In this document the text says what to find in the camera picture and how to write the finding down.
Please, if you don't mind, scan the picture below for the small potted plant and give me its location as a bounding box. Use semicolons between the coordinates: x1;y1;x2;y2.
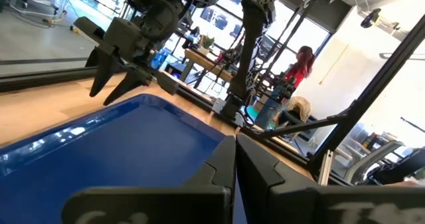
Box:
198;34;216;56

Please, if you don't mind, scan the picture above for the person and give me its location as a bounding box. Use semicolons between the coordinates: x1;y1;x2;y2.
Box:
284;45;316;89

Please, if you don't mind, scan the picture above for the blue plastic tray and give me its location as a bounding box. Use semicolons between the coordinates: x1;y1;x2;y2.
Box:
0;93;248;224

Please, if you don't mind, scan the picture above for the blue water bottle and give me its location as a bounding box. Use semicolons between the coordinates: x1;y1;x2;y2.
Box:
150;49;170;70

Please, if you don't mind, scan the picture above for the black mounted camera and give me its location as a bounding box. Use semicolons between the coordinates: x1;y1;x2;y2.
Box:
360;7;383;29

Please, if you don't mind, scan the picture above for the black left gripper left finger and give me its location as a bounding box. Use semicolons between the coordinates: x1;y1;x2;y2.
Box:
61;136;237;224

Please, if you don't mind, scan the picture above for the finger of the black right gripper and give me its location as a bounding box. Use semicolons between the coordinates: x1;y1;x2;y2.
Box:
88;47;120;98
102;69;152;106

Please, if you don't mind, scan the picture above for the wooden desk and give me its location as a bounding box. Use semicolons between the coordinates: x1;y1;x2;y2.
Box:
179;48;234;85

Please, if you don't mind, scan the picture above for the black aluminium table frame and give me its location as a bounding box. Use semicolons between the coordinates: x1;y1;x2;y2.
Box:
0;14;425;187

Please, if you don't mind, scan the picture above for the chair with beige coat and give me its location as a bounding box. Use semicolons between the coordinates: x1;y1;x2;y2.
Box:
274;96;315;142

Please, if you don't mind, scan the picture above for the grey office chair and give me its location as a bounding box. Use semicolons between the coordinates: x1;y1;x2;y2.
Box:
343;140;406;185

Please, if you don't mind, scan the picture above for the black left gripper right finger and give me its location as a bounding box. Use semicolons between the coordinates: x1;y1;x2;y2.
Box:
236;133;425;224

